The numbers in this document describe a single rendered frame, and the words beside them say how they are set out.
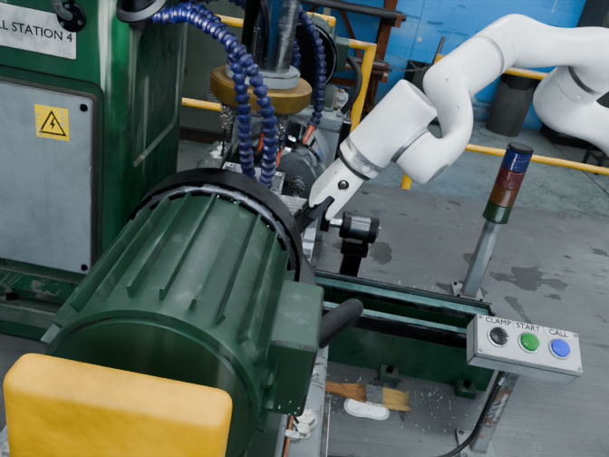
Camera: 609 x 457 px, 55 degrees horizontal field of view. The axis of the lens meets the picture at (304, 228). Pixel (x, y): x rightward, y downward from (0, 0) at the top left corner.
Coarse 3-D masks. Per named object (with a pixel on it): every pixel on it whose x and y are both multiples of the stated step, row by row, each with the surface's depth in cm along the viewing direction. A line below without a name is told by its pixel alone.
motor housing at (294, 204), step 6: (282, 198) 115; (288, 198) 116; (294, 198) 117; (288, 204) 114; (294, 204) 114; (300, 204) 114; (294, 210) 112; (312, 222) 112; (306, 246) 111; (312, 246) 111; (306, 252) 110
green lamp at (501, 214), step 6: (492, 204) 141; (486, 210) 143; (492, 210) 142; (498, 210) 141; (504, 210) 141; (510, 210) 142; (486, 216) 143; (492, 216) 142; (498, 216) 141; (504, 216) 141
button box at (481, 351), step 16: (480, 320) 95; (496, 320) 96; (480, 336) 94; (512, 336) 94; (544, 336) 95; (560, 336) 95; (576, 336) 96; (480, 352) 92; (496, 352) 93; (512, 352) 93; (528, 352) 93; (544, 352) 94; (576, 352) 94; (496, 368) 96; (512, 368) 95; (528, 368) 94; (544, 368) 93; (560, 368) 92; (576, 368) 93
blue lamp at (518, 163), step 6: (510, 150) 135; (504, 156) 137; (510, 156) 135; (516, 156) 135; (522, 156) 134; (528, 156) 134; (504, 162) 137; (510, 162) 136; (516, 162) 135; (522, 162) 135; (528, 162) 136; (510, 168) 136; (516, 168) 136; (522, 168) 136
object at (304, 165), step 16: (256, 128) 138; (304, 128) 139; (256, 144) 132; (288, 144) 131; (320, 144) 139; (256, 160) 133; (288, 160) 133; (304, 160) 132; (320, 160) 133; (288, 176) 134; (304, 176) 134; (288, 192) 136; (304, 192) 136
